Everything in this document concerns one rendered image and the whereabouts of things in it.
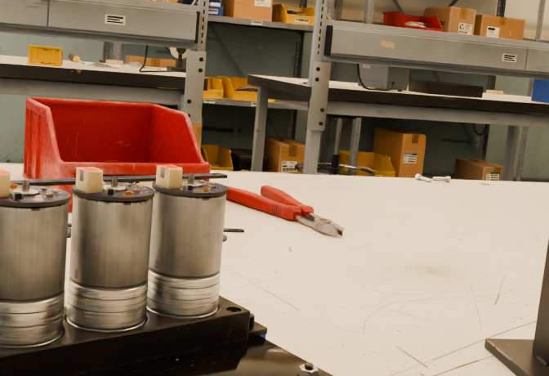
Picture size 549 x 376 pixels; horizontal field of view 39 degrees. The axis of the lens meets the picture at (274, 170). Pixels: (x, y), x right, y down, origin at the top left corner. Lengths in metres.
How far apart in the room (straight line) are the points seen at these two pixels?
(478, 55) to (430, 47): 0.20
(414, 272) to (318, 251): 0.06
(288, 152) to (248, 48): 0.74
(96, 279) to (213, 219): 0.04
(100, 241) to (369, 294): 0.17
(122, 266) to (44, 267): 0.02
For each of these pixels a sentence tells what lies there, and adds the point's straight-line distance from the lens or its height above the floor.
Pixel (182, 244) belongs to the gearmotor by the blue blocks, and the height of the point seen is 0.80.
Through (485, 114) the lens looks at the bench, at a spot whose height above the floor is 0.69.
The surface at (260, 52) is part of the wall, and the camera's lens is 4.83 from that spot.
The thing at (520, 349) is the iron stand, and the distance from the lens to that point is 0.32.
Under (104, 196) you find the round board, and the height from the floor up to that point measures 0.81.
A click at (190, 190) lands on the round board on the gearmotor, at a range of 0.25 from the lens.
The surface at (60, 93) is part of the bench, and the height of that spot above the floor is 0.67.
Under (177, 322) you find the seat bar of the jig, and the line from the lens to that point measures 0.25.
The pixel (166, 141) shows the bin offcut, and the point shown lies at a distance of 0.59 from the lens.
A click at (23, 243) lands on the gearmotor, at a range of 0.23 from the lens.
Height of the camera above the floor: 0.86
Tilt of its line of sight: 9 degrees down
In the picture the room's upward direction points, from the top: 5 degrees clockwise
